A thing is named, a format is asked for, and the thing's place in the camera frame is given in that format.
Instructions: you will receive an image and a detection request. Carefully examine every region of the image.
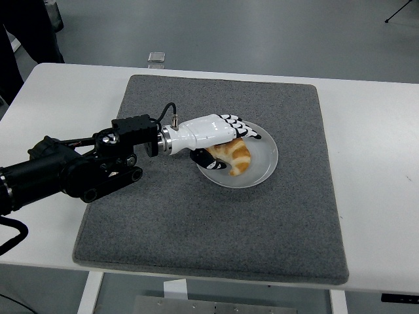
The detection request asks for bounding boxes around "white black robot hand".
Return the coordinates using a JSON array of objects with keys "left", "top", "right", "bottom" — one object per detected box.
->
[{"left": 167, "top": 113, "right": 263, "bottom": 171}]

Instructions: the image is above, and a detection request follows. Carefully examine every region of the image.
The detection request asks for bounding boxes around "grey felt mat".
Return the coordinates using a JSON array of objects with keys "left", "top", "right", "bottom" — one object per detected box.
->
[{"left": 72, "top": 74, "right": 350, "bottom": 285}]

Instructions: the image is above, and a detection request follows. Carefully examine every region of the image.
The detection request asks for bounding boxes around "black tripod leg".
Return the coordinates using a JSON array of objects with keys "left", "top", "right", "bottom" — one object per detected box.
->
[{"left": 384, "top": 0, "right": 419, "bottom": 24}]

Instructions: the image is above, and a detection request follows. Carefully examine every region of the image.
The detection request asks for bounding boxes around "black table control box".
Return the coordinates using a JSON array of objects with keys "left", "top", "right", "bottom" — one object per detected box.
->
[{"left": 381, "top": 293, "right": 419, "bottom": 304}]

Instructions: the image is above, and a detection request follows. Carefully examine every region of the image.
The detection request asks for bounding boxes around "white table leg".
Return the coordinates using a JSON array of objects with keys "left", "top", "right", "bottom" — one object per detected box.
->
[
  {"left": 77, "top": 271, "right": 104, "bottom": 314},
  {"left": 329, "top": 290, "right": 348, "bottom": 314}
]

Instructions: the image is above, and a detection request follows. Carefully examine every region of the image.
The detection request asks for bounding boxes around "white round plate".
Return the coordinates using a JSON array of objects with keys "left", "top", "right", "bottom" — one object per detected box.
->
[{"left": 195, "top": 120, "right": 280, "bottom": 189}]

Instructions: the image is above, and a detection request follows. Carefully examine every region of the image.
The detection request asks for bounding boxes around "grey metal plate with screws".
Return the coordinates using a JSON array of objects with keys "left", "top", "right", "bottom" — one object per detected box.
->
[{"left": 132, "top": 295, "right": 295, "bottom": 314}]

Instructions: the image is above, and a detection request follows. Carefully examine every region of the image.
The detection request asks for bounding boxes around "white table centre bracket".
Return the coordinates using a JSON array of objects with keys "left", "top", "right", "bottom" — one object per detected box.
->
[{"left": 162, "top": 279, "right": 188, "bottom": 300}]

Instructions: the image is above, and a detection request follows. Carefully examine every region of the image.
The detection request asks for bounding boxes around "grey trash bin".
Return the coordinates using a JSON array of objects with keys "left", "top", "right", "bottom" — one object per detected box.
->
[{"left": 43, "top": 0, "right": 65, "bottom": 33}]

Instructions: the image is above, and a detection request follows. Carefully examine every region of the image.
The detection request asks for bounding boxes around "black floor cable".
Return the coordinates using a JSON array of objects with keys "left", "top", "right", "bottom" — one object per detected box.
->
[{"left": 0, "top": 292, "right": 32, "bottom": 314}]

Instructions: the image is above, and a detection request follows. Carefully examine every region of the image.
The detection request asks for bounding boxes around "person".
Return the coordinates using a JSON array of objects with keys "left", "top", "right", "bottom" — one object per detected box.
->
[{"left": 0, "top": 0, "right": 65, "bottom": 106}]

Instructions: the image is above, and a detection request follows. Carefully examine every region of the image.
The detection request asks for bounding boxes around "golden croissant bread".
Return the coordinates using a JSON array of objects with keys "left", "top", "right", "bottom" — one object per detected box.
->
[{"left": 206, "top": 137, "right": 252, "bottom": 177}]

